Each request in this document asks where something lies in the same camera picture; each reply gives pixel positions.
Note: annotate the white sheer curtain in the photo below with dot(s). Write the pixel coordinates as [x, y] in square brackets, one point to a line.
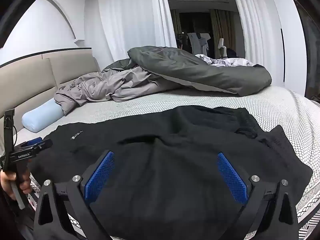
[130, 17]
[255, 17]

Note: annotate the beige padded headboard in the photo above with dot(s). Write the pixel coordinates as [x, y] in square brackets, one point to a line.
[25, 80]

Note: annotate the white office chair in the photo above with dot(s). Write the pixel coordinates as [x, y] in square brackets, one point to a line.
[221, 45]

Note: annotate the dark grey duvet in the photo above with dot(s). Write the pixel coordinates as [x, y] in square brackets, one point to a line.
[200, 72]

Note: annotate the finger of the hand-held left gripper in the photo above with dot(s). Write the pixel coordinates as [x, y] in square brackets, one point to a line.
[33, 141]
[45, 144]

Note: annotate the taupe grey duvet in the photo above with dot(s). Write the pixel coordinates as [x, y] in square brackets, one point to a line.
[125, 85]

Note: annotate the brown curtain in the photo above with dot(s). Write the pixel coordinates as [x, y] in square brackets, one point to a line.
[175, 25]
[222, 22]

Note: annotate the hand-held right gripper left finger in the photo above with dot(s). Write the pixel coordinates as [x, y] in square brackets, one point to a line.
[98, 175]

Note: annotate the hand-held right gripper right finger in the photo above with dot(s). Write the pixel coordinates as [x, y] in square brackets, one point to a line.
[232, 177]

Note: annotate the black pants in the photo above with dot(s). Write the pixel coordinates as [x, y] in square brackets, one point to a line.
[160, 180]

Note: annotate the bed with honeycomb sheet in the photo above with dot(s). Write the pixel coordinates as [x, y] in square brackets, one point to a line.
[225, 100]

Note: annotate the hanging pale clothes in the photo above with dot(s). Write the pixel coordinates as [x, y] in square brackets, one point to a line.
[195, 42]

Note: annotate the white grey patterned bedding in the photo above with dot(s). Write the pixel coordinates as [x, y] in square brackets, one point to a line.
[232, 62]

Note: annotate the person's left hand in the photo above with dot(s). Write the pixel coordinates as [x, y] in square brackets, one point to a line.
[6, 183]

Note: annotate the light blue bolster pillow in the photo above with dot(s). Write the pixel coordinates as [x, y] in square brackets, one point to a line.
[40, 117]

